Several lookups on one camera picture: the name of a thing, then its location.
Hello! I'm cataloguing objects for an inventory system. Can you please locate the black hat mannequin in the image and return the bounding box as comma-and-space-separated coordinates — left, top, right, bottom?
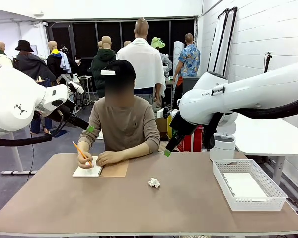
12, 40, 57, 136

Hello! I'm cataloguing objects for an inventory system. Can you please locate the white trash bin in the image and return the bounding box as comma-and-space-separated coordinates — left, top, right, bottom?
210, 132, 236, 161

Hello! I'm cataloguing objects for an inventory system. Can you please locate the folded white screen black frame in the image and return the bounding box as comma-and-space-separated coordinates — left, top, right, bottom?
218, 6, 238, 81
206, 8, 230, 75

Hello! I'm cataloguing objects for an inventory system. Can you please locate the white desk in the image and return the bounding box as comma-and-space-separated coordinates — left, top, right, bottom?
234, 114, 298, 185

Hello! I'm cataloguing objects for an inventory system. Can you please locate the spiral notebook brown cover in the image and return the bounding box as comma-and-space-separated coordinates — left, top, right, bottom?
72, 156, 130, 178

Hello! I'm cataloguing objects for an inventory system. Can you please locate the white tower fan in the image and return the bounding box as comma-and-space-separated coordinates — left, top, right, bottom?
173, 41, 185, 67

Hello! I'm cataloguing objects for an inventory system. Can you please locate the white paper ball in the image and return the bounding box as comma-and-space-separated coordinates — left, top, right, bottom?
147, 177, 161, 189

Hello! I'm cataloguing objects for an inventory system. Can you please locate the person's left forearm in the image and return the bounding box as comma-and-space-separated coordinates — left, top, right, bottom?
114, 140, 161, 160

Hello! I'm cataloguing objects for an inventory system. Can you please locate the person's right hand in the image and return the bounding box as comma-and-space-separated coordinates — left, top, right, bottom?
77, 151, 94, 169

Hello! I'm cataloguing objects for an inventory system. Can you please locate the green hat mannequin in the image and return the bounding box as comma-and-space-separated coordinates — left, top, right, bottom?
150, 37, 173, 76

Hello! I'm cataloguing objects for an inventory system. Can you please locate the floral shirt mannequin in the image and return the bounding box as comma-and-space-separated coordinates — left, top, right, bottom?
173, 33, 201, 102

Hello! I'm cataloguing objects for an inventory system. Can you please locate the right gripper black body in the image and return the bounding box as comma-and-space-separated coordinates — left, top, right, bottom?
169, 111, 198, 138

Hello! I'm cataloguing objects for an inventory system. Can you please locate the dark green jacket mannequin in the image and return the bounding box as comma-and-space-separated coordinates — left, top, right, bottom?
91, 36, 117, 99

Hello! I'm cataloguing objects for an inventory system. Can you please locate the yellow shopping bag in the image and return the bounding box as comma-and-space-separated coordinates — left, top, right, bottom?
166, 114, 174, 140

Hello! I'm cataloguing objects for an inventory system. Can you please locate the grey cabinet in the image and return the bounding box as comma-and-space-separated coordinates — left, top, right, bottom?
182, 76, 202, 96

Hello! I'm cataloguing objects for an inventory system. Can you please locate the white paper sheet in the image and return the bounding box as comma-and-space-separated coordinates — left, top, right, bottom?
223, 172, 268, 202

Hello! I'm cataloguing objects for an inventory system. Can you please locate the black tripod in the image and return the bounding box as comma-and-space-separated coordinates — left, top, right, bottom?
264, 51, 274, 73

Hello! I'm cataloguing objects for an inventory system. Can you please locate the white table leg stand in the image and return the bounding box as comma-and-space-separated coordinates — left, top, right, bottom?
0, 131, 38, 176

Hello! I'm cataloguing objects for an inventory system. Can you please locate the person in beige sweater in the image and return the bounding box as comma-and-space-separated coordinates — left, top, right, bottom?
78, 95, 161, 154

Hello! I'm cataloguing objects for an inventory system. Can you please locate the red and green box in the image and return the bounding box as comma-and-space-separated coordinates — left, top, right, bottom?
177, 125, 204, 152

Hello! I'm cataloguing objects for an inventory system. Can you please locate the black cap white label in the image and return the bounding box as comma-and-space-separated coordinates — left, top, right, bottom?
100, 59, 137, 87

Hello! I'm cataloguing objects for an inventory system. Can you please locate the person's right forearm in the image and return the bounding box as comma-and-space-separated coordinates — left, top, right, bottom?
77, 135, 96, 156

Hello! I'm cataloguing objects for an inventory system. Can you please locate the person's left hand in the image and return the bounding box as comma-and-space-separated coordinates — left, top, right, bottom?
96, 150, 120, 167

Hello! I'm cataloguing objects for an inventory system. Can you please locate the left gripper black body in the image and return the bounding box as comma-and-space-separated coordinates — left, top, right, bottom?
63, 113, 89, 130

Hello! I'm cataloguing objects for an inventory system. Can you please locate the yellow pencil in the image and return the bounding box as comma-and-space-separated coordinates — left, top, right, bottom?
72, 141, 94, 168

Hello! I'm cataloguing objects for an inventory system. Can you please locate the white draped mannequin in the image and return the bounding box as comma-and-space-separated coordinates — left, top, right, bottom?
116, 17, 166, 112

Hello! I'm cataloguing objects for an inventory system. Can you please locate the white plastic basket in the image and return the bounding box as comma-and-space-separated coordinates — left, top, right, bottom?
213, 158, 288, 211

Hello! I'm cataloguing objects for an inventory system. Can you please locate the cream jacket mannequin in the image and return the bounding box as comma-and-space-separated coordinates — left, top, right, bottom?
0, 41, 13, 69

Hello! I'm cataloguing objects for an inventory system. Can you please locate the yellow scarf mannequin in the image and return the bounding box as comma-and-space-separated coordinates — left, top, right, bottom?
47, 40, 72, 84

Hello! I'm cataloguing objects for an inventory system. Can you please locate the masked person in black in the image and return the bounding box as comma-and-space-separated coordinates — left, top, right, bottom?
73, 55, 89, 77

